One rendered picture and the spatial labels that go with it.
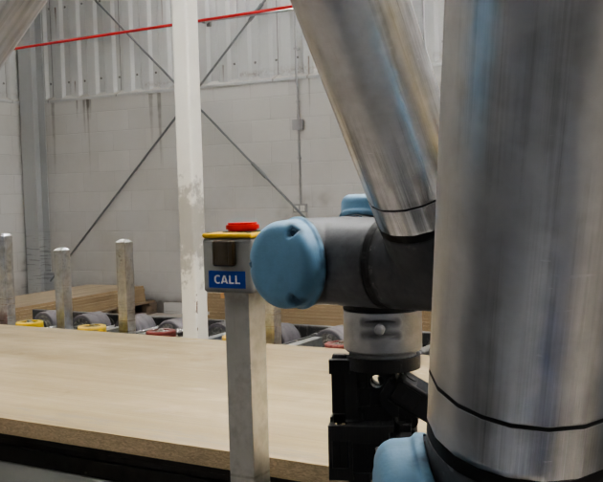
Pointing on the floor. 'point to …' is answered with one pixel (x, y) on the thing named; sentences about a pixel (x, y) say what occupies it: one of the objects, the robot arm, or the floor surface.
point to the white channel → (189, 166)
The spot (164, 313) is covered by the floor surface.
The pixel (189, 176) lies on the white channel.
